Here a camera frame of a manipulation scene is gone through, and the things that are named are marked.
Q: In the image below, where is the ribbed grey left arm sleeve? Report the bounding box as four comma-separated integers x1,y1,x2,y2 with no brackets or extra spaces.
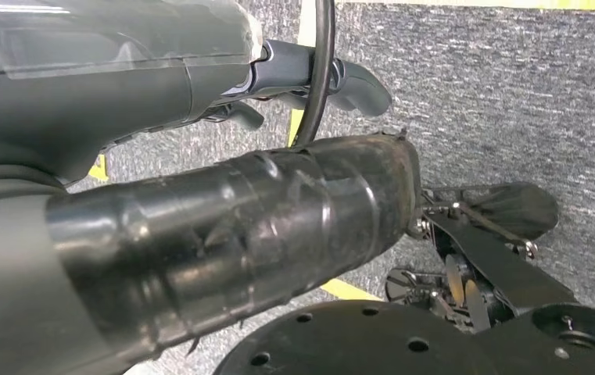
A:
0,164,67,208

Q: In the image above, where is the black ribbed rubber boot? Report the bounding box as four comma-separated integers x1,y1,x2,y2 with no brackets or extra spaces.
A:
460,180,561,241

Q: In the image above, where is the black round plate with hub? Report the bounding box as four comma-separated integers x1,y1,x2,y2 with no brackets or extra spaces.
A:
475,302,595,375

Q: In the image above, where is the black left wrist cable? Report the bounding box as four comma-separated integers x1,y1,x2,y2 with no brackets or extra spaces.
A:
290,0,337,148

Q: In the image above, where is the black perforated round base plate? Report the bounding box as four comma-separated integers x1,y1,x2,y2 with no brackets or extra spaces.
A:
213,298,489,375

